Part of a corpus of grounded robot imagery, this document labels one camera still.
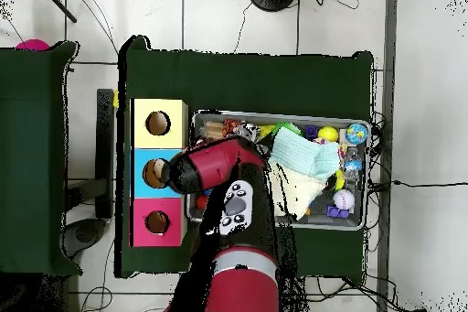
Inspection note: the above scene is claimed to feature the blue globe ball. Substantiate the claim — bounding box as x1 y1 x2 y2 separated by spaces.
345 123 368 145

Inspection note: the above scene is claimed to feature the side table with green cloth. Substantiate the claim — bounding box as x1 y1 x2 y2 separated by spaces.
0 40 80 276

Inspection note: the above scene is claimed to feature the crushed silver can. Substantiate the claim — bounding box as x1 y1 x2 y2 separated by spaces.
237 122 262 142

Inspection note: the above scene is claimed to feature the cream yellow cloth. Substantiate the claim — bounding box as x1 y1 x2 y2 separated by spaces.
266 164 329 222

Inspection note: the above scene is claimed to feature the wooden box with three holes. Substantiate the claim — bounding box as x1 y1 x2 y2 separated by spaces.
130 98 190 249

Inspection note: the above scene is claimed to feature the white baseball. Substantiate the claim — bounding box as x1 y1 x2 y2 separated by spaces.
332 188 356 211

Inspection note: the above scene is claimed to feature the mint green cloth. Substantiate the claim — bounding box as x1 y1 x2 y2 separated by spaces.
269 127 342 181

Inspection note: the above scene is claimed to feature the clear shallow mesh bin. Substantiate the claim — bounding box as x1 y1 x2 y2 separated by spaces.
187 112 370 231

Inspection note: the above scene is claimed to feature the magenta bowl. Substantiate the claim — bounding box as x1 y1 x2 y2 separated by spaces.
16 38 52 52

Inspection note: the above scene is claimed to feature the black rod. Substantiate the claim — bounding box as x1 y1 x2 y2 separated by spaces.
37 0 78 24

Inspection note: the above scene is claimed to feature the plain yellow ball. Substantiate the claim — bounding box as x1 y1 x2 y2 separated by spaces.
317 125 340 145

